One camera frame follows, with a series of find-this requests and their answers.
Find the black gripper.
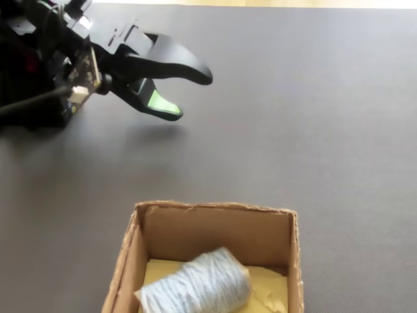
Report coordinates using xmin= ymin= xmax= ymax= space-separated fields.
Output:
xmin=66 ymin=15 xmax=214 ymax=124

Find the light blue yarn-wrapped block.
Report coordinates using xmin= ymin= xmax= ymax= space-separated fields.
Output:
xmin=138 ymin=246 xmax=252 ymax=313

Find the brown cardboard box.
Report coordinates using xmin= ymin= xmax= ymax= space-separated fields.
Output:
xmin=101 ymin=201 xmax=304 ymax=313

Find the black textured table mat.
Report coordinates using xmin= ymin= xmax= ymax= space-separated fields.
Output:
xmin=0 ymin=3 xmax=417 ymax=313

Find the yellow paper sheet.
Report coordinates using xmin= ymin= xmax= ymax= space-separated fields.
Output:
xmin=142 ymin=258 xmax=289 ymax=313

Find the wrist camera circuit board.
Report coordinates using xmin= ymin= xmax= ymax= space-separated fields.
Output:
xmin=64 ymin=45 xmax=114 ymax=114

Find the black camera cable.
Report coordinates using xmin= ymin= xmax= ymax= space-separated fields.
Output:
xmin=0 ymin=85 xmax=75 ymax=115

